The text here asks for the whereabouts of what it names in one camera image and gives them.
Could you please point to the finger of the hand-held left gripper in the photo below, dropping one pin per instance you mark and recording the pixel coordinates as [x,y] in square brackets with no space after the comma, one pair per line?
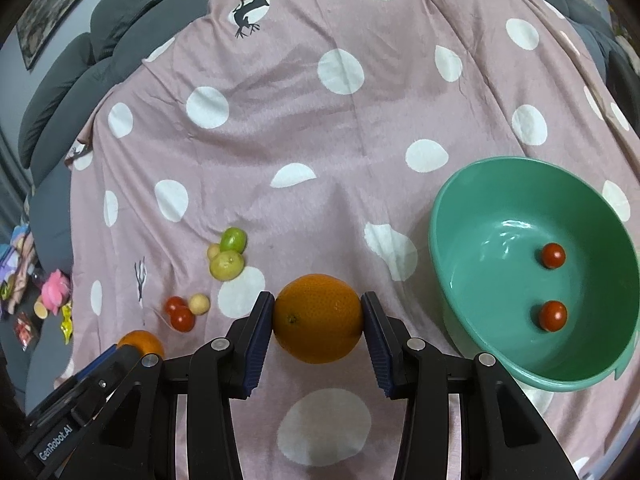
[97,365]

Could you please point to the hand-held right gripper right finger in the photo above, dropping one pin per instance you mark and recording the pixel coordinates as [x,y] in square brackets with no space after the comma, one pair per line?
[381,355]

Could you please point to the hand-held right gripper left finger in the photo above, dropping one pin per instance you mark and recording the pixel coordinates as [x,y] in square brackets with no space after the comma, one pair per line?
[256,355]

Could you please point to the small orange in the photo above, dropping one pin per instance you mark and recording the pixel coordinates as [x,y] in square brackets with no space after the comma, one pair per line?
[145,342]

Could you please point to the large orange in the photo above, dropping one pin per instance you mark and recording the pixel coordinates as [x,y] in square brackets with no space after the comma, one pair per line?
[317,317]

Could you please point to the tan round longan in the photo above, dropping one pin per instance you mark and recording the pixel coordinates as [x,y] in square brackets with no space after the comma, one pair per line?
[199,304]

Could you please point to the red cherry tomato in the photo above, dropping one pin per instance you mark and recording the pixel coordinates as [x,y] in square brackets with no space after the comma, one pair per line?
[553,255]
[174,303]
[183,320]
[552,315]

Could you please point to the yellow-green lime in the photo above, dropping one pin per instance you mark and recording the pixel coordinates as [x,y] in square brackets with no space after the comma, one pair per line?
[226,265]

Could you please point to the green lime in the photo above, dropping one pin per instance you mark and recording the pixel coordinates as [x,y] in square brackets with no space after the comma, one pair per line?
[233,240]

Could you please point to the green plastic bowl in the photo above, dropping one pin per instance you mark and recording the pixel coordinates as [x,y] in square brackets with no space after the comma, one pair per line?
[500,240]

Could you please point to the yellow snack packet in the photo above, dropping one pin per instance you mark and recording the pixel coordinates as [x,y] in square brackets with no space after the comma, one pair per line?
[66,321]

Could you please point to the red snack packet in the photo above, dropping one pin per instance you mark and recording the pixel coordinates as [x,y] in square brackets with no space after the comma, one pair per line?
[26,331]

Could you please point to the pink plush toy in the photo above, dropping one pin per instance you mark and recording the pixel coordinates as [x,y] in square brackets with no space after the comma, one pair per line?
[55,287]

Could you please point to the small pale yellow fruit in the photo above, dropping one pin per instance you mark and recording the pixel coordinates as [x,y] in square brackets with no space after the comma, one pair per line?
[213,251]

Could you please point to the pink polka dot blanket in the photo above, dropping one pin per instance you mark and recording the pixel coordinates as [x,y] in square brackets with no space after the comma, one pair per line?
[310,125]

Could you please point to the grey sofa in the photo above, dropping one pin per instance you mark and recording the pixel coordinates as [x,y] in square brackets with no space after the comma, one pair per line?
[60,90]

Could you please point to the black cushion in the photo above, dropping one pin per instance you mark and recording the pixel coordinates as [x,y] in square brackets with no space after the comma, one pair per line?
[624,77]

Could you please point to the framed wall picture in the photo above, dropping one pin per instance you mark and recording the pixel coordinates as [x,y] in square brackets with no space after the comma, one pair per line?
[55,5]

